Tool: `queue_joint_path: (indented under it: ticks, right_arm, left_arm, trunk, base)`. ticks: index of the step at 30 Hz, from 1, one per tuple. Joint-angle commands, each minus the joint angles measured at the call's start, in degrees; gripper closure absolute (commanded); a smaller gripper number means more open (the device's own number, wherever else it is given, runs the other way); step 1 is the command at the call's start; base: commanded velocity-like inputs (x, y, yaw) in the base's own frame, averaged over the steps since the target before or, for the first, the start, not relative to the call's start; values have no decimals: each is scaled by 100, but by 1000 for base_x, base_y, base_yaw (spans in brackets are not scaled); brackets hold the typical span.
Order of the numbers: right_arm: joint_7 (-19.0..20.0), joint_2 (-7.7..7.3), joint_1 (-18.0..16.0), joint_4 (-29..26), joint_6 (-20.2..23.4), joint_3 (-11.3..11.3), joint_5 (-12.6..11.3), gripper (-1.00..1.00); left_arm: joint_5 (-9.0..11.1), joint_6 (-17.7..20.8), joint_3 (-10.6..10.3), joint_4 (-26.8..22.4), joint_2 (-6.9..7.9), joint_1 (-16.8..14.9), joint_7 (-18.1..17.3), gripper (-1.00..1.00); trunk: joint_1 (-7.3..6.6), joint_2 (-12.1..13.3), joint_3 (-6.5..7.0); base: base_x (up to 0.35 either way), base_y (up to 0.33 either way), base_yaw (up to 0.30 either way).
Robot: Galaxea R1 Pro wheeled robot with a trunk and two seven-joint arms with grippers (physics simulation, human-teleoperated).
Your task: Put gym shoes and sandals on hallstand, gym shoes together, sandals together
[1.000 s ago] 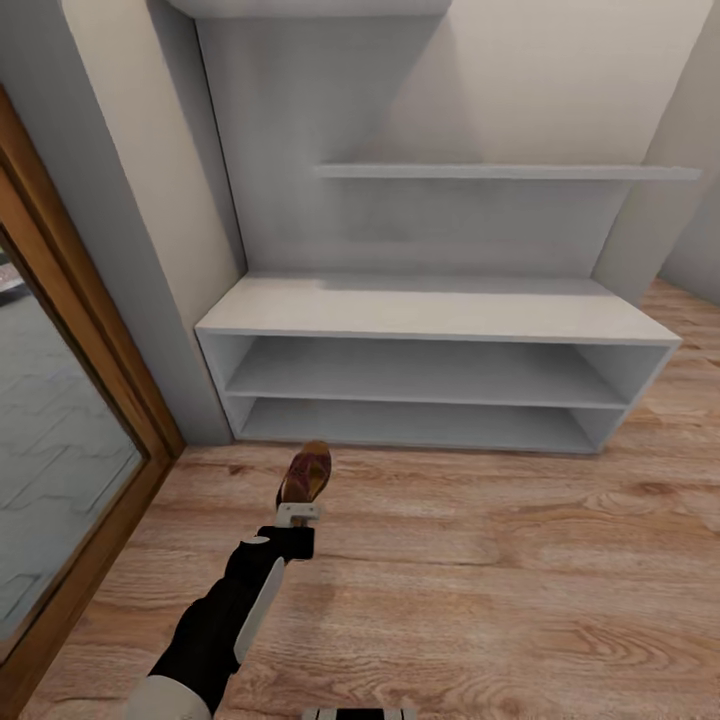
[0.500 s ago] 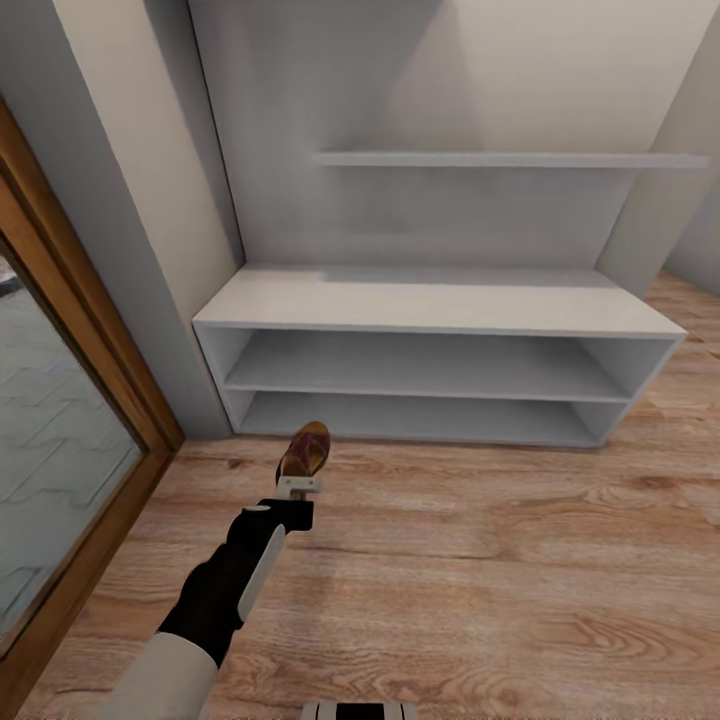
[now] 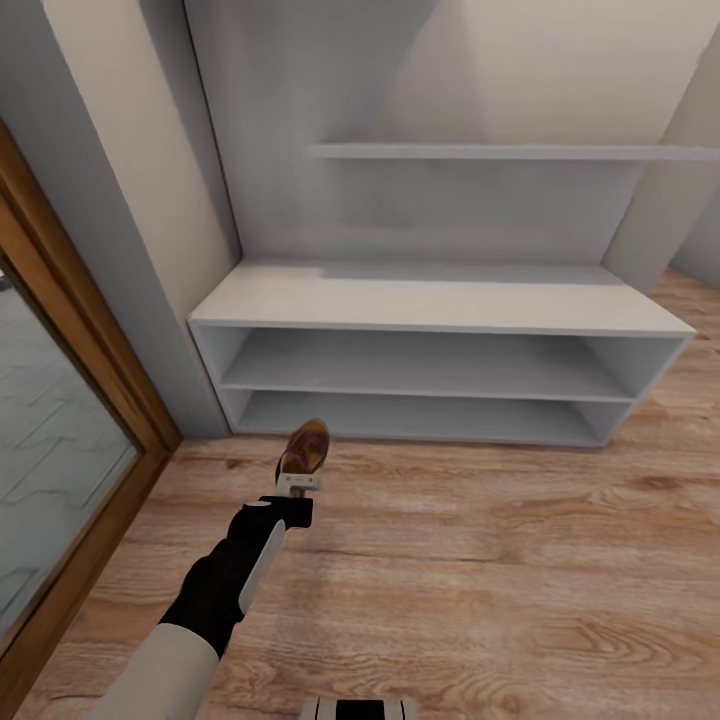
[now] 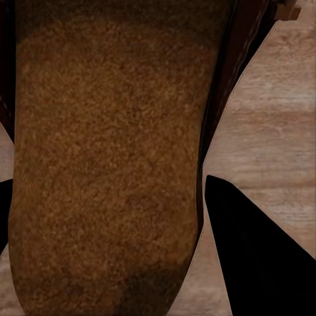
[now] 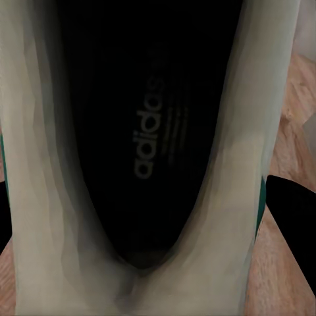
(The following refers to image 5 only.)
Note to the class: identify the gym shoe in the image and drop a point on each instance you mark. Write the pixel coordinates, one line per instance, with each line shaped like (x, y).
(137, 137)

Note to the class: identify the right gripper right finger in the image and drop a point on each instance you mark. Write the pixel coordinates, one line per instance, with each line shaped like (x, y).
(294, 210)

